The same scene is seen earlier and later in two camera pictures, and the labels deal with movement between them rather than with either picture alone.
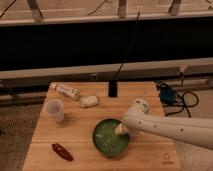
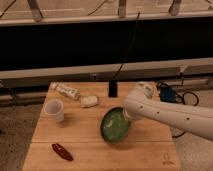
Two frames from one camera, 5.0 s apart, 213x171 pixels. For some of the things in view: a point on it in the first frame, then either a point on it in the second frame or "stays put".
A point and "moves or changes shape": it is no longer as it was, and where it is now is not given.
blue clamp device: [167, 95] stays put
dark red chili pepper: [62, 152] stays put
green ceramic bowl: [107, 141] moves or changes shape
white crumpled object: [88, 101] stays put
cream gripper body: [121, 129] → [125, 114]
